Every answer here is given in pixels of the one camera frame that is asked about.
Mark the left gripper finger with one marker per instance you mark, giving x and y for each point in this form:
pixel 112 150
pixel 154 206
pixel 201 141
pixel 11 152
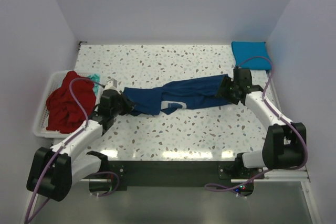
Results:
pixel 132 111
pixel 127 101

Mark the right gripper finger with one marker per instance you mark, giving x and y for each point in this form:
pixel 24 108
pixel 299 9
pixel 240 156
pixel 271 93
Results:
pixel 224 91
pixel 227 82

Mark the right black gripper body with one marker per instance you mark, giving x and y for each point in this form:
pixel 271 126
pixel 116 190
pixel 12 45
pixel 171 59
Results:
pixel 231 97

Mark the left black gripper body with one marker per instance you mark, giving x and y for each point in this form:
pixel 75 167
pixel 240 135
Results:
pixel 121 108

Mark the dark blue t shirt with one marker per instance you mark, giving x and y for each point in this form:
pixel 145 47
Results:
pixel 189 94

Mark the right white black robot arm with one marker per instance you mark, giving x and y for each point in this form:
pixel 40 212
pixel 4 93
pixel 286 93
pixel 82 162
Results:
pixel 285 142

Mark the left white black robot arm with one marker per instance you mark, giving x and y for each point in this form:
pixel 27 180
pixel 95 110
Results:
pixel 54 170

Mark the mint green t shirt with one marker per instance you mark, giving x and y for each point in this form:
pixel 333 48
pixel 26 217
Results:
pixel 96 79

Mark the folded light blue t shirt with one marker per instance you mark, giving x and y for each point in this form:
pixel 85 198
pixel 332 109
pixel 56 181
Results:
pixel 251 55

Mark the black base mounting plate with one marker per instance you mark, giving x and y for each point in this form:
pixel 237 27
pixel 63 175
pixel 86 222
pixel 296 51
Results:
pixel 211 175

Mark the white plastic laundry basket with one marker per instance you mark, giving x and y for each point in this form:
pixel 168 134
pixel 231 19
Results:
pixel 42 117

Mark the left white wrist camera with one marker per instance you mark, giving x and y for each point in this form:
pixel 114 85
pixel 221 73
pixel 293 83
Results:
pixel 111 84

